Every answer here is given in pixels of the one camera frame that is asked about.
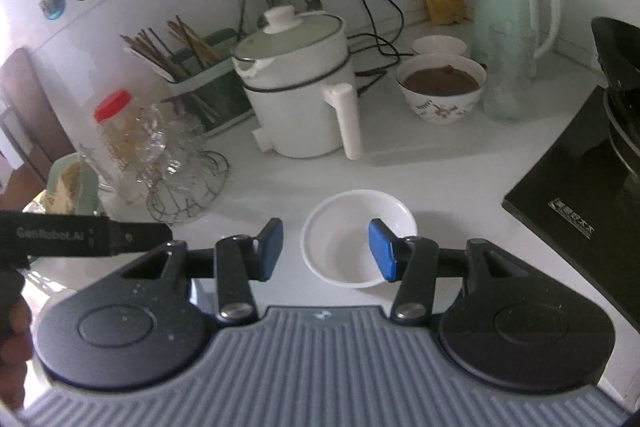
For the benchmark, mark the red lid plastic jar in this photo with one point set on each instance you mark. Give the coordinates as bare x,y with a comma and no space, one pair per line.
118,119

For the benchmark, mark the black induction cooktop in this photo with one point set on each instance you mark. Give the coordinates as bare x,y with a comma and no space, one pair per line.
582,201

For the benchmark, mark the wire glass holder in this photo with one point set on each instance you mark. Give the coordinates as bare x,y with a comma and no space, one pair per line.
181,175

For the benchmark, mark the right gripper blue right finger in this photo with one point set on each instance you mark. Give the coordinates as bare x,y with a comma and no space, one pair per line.
411,262

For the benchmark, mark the bowl with brown contents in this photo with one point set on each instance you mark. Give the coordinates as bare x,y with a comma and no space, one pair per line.
441,88

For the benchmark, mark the chopstick holder green white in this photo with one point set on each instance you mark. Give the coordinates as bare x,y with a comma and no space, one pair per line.
200,75

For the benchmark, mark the person left hand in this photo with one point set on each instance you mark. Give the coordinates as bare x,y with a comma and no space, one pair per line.
16,339

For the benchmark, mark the white electric cooking pot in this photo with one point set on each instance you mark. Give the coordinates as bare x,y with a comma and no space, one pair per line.
297,73

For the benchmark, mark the dark wooden cutting board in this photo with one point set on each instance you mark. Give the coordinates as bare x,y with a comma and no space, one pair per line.
32,137

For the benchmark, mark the black wok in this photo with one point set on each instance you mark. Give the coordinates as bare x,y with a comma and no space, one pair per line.
617,45

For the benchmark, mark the white plastic bowl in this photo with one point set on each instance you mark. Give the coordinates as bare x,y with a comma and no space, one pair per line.
335,238

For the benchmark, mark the green colander basket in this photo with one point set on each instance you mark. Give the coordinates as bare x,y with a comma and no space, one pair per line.
88,204

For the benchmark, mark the bundle of dry noodles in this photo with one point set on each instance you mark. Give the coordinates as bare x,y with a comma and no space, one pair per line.
64,199

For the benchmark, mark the mint green electric kettle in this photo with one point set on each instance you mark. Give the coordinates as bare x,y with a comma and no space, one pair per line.
510,11

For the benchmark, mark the tall clear glass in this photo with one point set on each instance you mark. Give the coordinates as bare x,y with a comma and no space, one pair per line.
508,93

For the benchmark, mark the small white bowl behind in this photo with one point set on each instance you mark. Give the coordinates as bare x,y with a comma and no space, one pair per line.
439,44

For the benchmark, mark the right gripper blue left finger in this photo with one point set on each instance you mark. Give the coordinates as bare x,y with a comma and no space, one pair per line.
238,260

